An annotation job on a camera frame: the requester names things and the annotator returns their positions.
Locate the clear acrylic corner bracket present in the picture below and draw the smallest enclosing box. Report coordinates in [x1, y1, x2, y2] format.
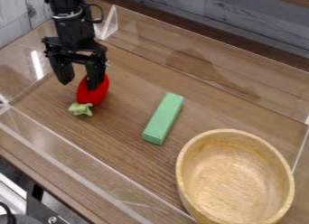
[94, 5, 118, 40]

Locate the green rectangular block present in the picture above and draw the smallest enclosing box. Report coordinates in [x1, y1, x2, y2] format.
[142, 93, 185, 145]

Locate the clear acrylic enclosure wall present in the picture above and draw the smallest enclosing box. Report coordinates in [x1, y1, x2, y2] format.
[0, 9, 309, 224]

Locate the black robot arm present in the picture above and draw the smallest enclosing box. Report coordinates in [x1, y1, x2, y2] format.
[42, 0, 107, 90]

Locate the black metal table frame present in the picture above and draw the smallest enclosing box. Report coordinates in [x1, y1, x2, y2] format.
[26, 183, 85, 224]

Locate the red plush strawberry toy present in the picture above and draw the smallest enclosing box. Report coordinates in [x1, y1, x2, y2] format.
[69, 76, 110, 117]

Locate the round wooden bowl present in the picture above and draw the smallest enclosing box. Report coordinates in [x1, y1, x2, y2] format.
[176, 129, 295, 224]

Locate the black cable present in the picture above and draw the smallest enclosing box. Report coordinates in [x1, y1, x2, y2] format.
[0, 201, 18, 224]

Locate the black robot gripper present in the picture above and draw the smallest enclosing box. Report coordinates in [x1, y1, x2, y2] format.
[43, 14, 106, 90]

